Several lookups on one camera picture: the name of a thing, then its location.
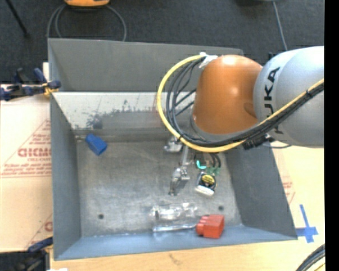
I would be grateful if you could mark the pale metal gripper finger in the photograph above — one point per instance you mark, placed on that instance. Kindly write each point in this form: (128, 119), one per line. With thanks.
(175, 181)
(184, 179)

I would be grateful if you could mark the brown cardboard board, red print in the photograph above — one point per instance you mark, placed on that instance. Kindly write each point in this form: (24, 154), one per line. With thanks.
(22, 179)

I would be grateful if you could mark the grey metal bin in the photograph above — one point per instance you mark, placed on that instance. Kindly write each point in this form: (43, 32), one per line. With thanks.
(130, 185)

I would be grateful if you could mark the red plastic block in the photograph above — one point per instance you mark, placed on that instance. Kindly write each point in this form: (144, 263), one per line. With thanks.
(211, 226)

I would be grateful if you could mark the clear plastic bottle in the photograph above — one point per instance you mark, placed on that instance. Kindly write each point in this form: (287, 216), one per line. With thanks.
(172, 213)

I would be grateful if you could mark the blue sponge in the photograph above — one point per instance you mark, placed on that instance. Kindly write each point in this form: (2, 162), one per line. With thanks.
(96, 145)

